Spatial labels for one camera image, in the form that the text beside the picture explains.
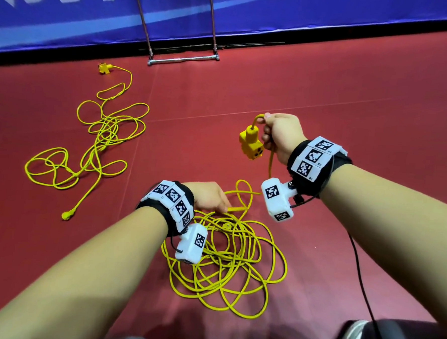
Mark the black marker wristband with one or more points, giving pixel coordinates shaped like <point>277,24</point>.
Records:
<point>317,164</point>
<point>168,204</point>

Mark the blue banner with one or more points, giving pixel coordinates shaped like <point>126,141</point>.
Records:
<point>105,9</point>

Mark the person's right hand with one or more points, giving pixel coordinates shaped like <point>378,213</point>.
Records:
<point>282,133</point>

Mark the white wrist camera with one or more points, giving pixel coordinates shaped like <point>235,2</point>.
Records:
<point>192,243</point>
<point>277,199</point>

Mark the person's left forearm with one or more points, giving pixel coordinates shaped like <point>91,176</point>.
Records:
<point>66,279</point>

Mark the person's right forearm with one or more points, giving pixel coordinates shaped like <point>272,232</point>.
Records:
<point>397,238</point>

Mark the person's left hand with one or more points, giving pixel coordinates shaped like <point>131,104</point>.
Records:
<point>209,195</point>

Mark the metal rack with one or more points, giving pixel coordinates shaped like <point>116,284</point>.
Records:
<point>183,57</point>

